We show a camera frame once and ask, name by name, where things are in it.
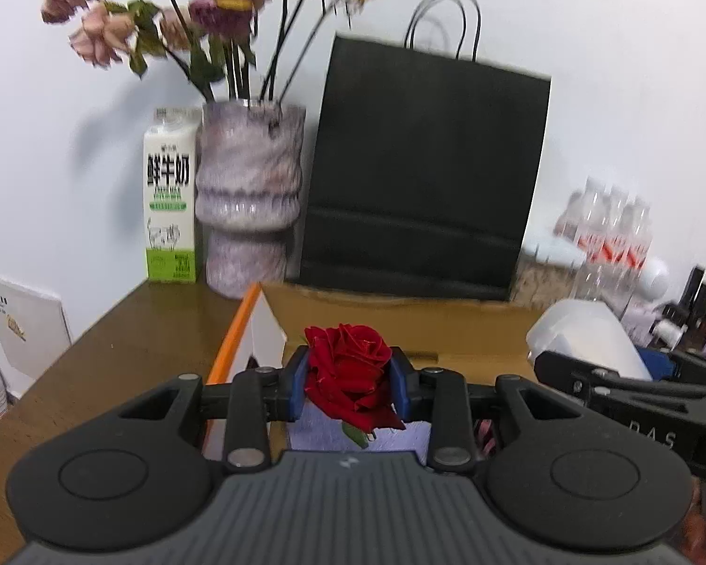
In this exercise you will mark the orange cardboard box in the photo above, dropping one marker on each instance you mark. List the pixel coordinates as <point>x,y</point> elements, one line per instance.
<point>353,321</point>

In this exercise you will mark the red rose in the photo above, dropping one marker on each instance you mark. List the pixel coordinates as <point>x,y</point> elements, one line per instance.
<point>347,365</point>

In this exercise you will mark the wooden desk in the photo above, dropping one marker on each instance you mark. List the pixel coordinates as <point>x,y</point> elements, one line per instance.
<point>123,353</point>

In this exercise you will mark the black upright device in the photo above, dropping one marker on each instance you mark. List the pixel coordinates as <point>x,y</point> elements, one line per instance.
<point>700,291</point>

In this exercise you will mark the purple marbled vase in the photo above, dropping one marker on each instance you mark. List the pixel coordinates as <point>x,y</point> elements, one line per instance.
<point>250,188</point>

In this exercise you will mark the clear water bottle red label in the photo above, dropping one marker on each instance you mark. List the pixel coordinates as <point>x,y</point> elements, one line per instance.
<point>638,241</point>
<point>609,229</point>
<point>576,218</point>

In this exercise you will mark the purple cloth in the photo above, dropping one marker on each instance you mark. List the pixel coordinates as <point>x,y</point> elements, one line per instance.
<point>320,429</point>

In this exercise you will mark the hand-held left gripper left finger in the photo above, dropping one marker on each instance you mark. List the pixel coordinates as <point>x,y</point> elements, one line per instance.
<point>297,385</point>

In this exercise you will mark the clear container of wooden pegs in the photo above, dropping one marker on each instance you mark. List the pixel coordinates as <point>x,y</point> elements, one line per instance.
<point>541,273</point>

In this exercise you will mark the dried rose bouquet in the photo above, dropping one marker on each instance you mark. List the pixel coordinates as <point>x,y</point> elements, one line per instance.
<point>223,12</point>

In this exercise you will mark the white green milk carton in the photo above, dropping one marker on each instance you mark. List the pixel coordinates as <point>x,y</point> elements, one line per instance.
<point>167,200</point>

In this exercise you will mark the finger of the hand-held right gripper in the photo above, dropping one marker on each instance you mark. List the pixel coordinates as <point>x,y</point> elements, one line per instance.
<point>659,365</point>
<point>570,374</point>

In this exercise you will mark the black paper bag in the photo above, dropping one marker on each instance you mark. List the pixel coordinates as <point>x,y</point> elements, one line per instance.
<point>429,165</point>

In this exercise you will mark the black power strip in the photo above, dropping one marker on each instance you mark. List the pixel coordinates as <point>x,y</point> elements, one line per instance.
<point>670,323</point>

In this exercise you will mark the white round speaker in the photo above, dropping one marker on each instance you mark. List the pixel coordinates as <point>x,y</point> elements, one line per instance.
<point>656,276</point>

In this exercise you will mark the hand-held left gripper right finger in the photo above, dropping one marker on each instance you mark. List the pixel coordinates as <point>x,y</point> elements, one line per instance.
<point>400,385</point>

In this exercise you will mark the clear glass cup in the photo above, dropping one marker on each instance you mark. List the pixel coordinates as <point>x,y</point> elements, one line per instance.
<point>594,288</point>

